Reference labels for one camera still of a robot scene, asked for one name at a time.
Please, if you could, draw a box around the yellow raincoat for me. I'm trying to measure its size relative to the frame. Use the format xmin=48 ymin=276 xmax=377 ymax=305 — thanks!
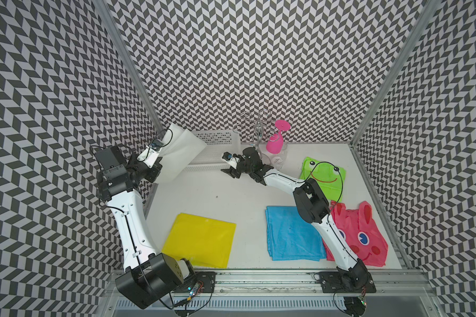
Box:
xmin=162 ymin=213 xmax=236 ymax=269

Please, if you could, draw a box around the white plastic perforated basket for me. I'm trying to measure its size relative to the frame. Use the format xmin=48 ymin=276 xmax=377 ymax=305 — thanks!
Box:
xmin=185 ymin=130 xmax=241 ymax=172

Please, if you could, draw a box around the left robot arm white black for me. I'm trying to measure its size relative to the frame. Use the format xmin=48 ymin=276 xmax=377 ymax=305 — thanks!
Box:
xmin=95 ymin=145 xmax=196 ymax=309

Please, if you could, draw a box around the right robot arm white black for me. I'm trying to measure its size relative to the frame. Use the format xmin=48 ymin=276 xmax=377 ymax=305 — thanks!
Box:
xmin=222 ymin=147 xmax=370 ymax=292

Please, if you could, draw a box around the green frog raincoat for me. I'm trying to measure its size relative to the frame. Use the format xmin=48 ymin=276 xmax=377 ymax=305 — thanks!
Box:
xmin=300 ymin=157 xmax=346 ymax=202

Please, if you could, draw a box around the blue folded towel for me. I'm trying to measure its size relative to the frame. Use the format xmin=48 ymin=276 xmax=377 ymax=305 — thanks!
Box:
xmin=265 ymin=206 xmax=327 ymax=262

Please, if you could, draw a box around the pink cartoon raincoat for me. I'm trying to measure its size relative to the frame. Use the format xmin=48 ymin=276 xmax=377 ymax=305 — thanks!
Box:
xmin=331 ymin=201 xmax=388 ymax=267

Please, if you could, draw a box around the clear wine glass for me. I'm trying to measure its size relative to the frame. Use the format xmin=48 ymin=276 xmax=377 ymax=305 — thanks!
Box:
xmin=271 ymin=142 xmax=288 ymax=170

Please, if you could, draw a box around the pink plastic wine glass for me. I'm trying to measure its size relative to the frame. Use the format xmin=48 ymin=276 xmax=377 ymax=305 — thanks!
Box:
xmin=266 ymin=120 xmax=291 ymax=155

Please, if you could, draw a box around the silver metal glass rack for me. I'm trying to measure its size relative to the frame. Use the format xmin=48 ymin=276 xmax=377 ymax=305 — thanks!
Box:
xmin=235 ymin=109 xmax=271 ymax=165

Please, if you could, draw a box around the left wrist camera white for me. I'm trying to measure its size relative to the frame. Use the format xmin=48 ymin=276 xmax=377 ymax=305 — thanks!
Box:
xmin=137 ymin=139 xmax=163 ymax=169

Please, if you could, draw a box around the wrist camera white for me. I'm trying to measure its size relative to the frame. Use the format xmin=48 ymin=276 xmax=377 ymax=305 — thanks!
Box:
xmin=222 ymin=152 xmax=239 ymax=169
xmin=137 ymin=139 xmax=163 ymax=169

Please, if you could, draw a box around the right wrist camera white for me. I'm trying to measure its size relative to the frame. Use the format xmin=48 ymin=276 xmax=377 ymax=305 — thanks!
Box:
xmin=222 ymin=152 xmax=239 ymax=169

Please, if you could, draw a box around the aluminium front rail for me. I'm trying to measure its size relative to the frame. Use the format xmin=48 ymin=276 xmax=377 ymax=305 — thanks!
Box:
xmin=214 ymin=269 xmax=436 ymax=297

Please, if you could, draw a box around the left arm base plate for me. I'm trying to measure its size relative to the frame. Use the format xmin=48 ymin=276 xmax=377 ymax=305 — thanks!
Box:
xmin=173 ymin=272 xmax=216 ymax=295

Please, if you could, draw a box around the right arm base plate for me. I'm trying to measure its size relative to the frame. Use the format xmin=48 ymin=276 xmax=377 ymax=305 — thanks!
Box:
xmin=313 ymin=271 xmax=377 ymax=295

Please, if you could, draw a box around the left aluminium corner post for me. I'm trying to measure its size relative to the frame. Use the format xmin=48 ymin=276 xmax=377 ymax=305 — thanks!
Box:
xmin=93 ymin=0 xmax=163 ymax=141

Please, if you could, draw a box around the aluminium corner post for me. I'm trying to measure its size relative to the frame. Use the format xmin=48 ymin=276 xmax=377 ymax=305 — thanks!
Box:
xmin=93 ymin=0 xmax=163 ymax=141
xmin=349 ymin=0 xmax=442 ymax=148

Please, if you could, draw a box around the right aluminium corner post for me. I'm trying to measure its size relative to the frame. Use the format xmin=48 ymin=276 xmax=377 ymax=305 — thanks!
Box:
xmin=349 ymin=0 xmax=442 ymax=148

